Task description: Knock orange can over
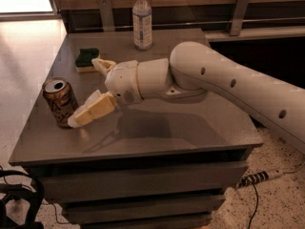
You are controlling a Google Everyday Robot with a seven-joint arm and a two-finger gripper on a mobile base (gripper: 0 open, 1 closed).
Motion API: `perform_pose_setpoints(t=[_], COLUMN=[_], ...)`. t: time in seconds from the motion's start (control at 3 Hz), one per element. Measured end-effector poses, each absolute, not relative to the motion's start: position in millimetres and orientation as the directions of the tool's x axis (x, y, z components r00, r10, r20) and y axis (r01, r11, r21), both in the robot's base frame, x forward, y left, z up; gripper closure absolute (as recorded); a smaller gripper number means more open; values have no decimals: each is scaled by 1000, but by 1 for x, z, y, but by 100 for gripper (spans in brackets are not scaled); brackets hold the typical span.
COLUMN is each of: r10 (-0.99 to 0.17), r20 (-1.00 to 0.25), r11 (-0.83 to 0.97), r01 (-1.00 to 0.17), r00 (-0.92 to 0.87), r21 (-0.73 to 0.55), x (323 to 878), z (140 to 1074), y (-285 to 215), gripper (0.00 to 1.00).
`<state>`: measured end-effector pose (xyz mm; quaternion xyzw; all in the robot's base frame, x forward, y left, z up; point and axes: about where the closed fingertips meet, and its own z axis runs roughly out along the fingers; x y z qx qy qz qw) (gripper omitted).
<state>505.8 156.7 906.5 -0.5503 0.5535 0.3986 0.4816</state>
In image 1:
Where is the white power strip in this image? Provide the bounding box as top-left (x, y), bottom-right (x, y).
top-left (236, 169), bottom-right (283, 188)

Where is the right metal wall bracket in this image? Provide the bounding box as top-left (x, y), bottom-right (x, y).
top-left (229, 0), bottom-right (250, 36)

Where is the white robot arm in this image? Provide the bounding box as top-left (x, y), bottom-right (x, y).
top-left (68, 41), bottom-right (305, 152)

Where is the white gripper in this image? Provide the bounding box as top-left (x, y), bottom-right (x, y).
top-left (68, 58), bottom-right (142, 128)

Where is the metal wall rail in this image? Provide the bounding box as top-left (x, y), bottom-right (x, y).
top-left (72, 16), bottom-right (305, 32)

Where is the green and yellow sponge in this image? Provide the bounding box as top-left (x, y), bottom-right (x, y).
top-left (75, 48), bottom-right (100, 73)

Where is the orange soda can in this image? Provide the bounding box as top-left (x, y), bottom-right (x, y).
top-left (42, 77), bottom-right (78, 127)

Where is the grey drawer cabinet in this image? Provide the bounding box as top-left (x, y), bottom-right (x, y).
top-left (8, 28), bottom-right (264, 229)

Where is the black power cable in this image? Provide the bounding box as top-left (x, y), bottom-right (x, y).
top-left (247, 182), bottom-right (259, 229)

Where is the clear plastic water bottle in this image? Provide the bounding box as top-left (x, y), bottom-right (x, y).
top-left (132, 0), bottom-right (153, 51)

